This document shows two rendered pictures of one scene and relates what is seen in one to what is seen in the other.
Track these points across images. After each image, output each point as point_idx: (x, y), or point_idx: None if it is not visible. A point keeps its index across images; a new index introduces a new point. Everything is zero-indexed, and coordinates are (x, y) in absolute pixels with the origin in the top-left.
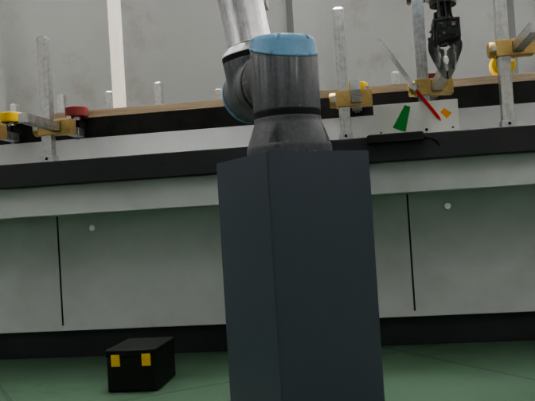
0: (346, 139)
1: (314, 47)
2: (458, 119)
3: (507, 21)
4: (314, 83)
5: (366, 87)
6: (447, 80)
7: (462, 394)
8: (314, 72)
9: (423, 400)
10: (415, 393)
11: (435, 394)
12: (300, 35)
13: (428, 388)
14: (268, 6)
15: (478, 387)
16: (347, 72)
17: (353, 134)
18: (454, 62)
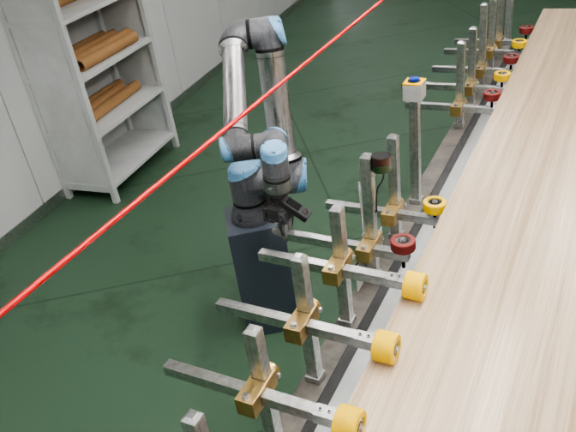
0: (386, 236)
1: (231, 177)
2: (357, 284)
3: (332, 241)
4: (232, 194)
5: (386, 210)
6: (315, 245)
7: (283, 382)
8: (232, 189)
9: (282, 363)
10: (297, 365)
11: (291, 372)
12: (228, 170)
13: (303, 374)
14: (417, 100)
15: (291, 394)
16: (391, 190)
17: (390, 236)
18: (275, 234)
